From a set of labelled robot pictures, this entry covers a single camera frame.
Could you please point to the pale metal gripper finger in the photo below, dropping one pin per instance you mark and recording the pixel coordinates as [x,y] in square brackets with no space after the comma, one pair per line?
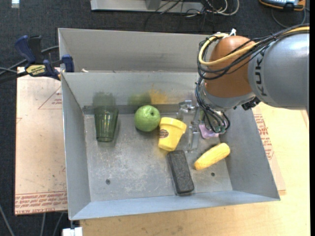
[186,108]
[194,141]

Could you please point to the pale purple small object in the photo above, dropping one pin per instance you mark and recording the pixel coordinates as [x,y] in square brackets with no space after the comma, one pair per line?
[207,133]

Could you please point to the yellow corn cob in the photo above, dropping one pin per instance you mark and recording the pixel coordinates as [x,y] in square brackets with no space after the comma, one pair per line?
[212,156]

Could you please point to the yellow plastic cup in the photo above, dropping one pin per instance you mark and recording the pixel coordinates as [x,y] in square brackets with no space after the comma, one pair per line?
[171,134]

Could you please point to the dark green flat block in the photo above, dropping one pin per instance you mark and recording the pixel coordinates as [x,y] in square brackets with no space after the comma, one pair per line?
[180,172]

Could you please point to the green apple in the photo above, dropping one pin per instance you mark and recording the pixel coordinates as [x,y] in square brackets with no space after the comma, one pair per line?
[147,118]

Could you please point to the grey metal bin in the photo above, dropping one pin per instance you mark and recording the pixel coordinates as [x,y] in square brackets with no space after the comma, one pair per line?
[137,171]

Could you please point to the green glass cup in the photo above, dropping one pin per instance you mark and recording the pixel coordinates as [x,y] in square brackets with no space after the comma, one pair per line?
[106,124]

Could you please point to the brown cardboard board, red print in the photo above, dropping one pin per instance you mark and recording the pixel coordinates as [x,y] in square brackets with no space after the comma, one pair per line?
[39,141]

